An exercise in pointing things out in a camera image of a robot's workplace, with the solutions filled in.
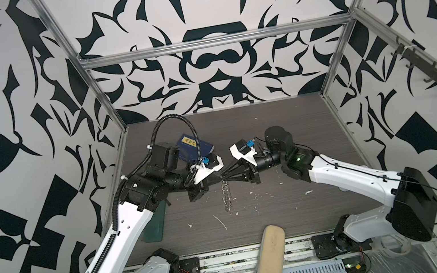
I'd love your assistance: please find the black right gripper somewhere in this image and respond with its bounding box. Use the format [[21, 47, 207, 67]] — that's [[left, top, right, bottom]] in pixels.
[[221, 148, 292, 191]]

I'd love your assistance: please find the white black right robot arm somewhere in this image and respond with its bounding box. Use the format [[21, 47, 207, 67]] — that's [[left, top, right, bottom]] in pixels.
[[221, 125, 437, 259]]

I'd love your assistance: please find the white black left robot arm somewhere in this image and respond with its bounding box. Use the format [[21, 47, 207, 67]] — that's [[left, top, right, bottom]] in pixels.
[[85, 114, 223, 273]]

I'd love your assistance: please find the blue notebook with yellow label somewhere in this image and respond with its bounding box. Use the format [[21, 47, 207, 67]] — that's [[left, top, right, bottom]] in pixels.
[[176, 134, 215, 165]]

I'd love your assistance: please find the green case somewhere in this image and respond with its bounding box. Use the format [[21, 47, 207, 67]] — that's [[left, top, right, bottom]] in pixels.
[[142, 200, 169, 243]]

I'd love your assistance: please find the beige oblong pouch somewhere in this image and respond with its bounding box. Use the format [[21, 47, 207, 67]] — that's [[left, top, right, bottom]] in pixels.
[[256, 225, 286, 273]]

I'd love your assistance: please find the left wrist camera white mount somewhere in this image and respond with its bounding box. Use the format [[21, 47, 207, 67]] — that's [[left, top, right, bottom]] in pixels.
[[193, 153, 224, 185]]

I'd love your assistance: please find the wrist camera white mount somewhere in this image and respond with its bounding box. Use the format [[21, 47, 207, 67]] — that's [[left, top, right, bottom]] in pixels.
[[193, 153, 224, 185], [229, 139, 258, 166]]

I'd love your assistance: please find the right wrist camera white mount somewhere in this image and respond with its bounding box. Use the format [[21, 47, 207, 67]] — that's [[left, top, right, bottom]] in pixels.
[[229, 139, 258, 166]]

